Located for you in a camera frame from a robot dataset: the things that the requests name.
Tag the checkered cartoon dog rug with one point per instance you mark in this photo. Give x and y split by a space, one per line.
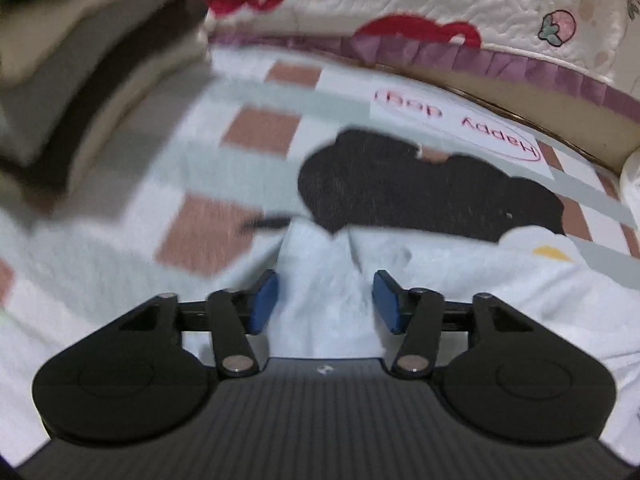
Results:
260 125

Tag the stack of folded clothes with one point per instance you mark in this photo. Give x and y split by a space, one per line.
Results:
75 85

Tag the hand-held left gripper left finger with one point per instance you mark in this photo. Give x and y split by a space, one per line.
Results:
262 305

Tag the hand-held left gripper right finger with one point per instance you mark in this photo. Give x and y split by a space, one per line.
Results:
387 305

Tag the light grey garment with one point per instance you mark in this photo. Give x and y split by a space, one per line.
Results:
325 300

